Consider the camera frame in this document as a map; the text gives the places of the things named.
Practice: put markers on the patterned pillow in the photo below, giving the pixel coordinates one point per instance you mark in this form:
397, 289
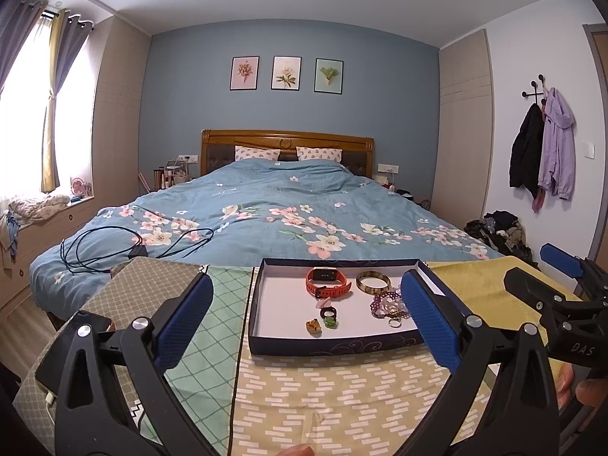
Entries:
246, 153
319, 153

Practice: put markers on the right hand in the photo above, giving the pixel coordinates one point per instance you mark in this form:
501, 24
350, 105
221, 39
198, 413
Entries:
590, 392

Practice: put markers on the nightstand clutter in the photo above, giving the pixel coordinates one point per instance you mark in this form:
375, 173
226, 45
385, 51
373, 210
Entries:
174, 172

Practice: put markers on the green leaf picture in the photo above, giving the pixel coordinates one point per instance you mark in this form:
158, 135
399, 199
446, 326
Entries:
328, 78

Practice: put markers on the orange smart watch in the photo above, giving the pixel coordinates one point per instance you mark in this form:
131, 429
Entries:
327, 283

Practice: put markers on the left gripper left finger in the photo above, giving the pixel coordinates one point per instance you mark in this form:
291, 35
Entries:
177, 320

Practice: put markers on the black jacket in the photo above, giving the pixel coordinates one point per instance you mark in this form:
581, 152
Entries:
526, 152

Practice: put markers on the right patterned pillow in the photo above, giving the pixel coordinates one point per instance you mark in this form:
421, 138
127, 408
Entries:
319, 153

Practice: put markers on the black hair tie green charm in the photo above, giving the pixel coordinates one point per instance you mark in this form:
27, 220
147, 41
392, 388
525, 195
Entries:
329, 317

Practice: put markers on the left hand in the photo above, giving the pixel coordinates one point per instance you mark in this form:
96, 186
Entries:
297, 450

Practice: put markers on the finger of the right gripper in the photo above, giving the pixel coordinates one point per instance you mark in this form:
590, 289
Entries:
591, 278
536, 294

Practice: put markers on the wooden headboard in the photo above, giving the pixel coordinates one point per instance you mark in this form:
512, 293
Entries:
217, 147

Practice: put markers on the wall coat hooks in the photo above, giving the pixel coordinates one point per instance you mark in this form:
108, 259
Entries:
538, 93

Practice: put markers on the left patterned pillow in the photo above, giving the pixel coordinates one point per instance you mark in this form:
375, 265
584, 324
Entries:
246, 153

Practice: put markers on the green gold pendant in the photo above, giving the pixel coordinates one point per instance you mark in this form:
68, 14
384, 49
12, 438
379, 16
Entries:
313, 327

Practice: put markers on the dark blue tray box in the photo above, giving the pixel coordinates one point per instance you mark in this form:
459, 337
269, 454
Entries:
298, 308

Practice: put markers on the blue floral duvet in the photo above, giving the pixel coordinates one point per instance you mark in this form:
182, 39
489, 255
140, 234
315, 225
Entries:
241, 214

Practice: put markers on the pink flower picture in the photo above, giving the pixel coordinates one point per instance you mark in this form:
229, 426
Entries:
244, 73

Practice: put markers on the purple yellow curtains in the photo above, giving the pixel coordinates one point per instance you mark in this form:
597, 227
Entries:
47, 95

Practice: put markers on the patchwork patterned table cloth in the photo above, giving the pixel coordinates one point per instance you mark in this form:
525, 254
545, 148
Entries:
363, 404

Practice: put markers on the tortoiseshell bangle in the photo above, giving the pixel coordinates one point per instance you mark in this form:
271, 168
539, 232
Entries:
373, 282

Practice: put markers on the purple jacket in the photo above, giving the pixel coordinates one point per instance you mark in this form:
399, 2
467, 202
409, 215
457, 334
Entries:
558, 163

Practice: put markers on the white flower picture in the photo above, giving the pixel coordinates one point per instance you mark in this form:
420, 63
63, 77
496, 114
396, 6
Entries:
286, 73

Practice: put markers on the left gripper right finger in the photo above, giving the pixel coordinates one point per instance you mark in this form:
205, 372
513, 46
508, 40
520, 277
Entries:
437, 313

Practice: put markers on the white light switch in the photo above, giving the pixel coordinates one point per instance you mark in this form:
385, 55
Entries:
589, 150

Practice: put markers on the pile of dark clothes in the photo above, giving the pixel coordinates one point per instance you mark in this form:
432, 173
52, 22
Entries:
502, 231

